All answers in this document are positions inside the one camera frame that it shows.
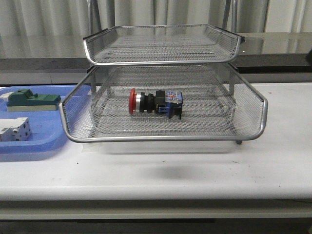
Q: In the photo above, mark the silver wire rack frame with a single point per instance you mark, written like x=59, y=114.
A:
x=94, y=18

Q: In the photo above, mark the grey stone counter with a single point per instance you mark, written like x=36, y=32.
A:
x=263, y=58

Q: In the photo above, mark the green terminal block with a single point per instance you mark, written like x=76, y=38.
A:
x=24, y=100

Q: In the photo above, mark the white circuit breaker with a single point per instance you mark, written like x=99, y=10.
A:
x=15, y=129

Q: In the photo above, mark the red emergency stop button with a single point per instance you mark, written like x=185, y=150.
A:
x=169, y=103

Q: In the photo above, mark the white curtain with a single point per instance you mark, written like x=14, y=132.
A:
x=70, y=17

